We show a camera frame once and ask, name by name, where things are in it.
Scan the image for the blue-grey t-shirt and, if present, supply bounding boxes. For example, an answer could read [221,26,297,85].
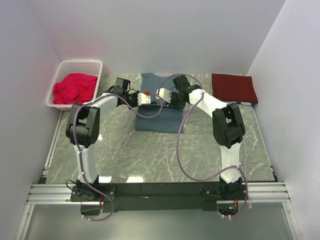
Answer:
[134,73,183,134]

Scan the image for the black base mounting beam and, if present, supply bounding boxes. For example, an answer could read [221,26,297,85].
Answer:
[70,181,247,213]

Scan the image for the crumpled pink-red t-shirt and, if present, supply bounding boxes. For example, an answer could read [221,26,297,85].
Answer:
[52,73,98,105]

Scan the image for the folded dark red t-shirt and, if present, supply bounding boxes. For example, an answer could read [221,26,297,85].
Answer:
[211,73,259,105]

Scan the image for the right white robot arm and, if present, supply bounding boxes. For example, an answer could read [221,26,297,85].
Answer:
[172,74,246,200]

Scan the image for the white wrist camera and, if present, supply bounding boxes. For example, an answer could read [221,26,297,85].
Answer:
[137,90,152,106]
[156,88,172,103]

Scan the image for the aluminium rail frame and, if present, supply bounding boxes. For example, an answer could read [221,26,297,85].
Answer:
[16,107,302,240]

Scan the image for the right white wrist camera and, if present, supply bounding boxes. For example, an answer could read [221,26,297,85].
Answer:
[156,88,172,103]

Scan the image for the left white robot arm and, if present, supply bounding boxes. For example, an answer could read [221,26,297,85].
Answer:
[65,78,139,201]

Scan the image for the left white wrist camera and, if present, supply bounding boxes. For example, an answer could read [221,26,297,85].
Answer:
[137,90,152,106]

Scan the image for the folded white blue t-shirt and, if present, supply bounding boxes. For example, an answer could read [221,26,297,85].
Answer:
[229,101,255,107]

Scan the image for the white plastic laundry basket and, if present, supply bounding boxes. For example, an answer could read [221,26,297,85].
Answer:
[45,59,103,111]

